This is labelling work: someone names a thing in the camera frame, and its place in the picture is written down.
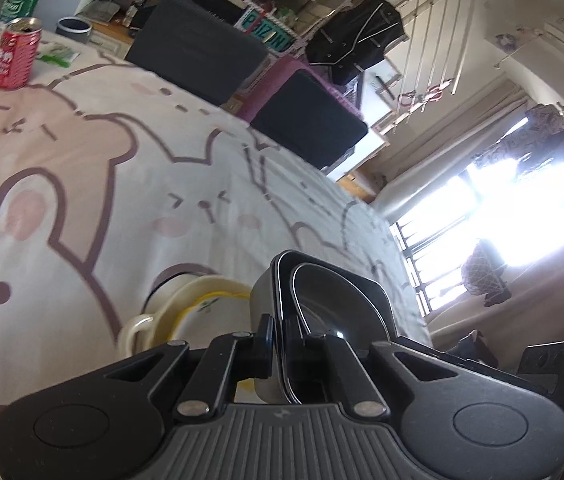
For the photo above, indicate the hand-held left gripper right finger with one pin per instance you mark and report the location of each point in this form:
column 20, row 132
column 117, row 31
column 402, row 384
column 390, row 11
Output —
column 346, row 375

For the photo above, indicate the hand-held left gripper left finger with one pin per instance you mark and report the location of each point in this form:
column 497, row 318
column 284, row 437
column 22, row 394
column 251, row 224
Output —
column 266, row 345

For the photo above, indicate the large square steel tray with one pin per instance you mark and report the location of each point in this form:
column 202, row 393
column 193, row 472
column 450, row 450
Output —
column 262, row 310

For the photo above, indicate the floral ceramic bowl gold rim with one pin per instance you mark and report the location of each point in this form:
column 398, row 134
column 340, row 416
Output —
column 212, row 325

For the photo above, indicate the round steel bowl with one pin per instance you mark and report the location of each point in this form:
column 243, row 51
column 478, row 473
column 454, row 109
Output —
column 332, row 305

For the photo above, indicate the white square plate black rim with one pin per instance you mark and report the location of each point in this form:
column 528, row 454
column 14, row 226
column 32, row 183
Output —
column 172, row 282

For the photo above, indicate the patterned hanging garment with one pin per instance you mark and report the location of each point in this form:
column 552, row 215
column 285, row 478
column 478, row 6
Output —
column 484, row 272

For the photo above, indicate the black window railing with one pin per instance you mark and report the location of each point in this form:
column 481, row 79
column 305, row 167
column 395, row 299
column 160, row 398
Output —
column 421, row 270

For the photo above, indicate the cartoon bear printed tablecloth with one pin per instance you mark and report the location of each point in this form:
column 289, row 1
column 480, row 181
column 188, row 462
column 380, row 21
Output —
column 137, row 170

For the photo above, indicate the dark grey fabric chair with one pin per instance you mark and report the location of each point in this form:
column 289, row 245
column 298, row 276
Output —
column 197, row 50
column 312, row 120

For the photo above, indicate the dark hanging garment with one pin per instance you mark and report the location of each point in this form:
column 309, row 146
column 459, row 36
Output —
column 551, row 132

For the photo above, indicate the beige window curtain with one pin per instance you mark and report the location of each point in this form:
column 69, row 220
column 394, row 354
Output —
column 436, row 160

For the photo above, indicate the green plate sign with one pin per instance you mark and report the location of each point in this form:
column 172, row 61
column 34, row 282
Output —
column 267, row 32

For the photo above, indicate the black hanging jacket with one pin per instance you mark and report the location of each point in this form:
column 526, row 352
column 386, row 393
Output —
column 356, row 35

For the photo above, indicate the green snack packet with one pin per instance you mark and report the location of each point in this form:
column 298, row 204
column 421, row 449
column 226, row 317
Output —
column 59, row 54

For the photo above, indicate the grey round bin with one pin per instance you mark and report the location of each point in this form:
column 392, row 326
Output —
column 74, row 32

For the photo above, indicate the red drink can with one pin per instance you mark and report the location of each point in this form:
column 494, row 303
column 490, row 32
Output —
column 14, row 55

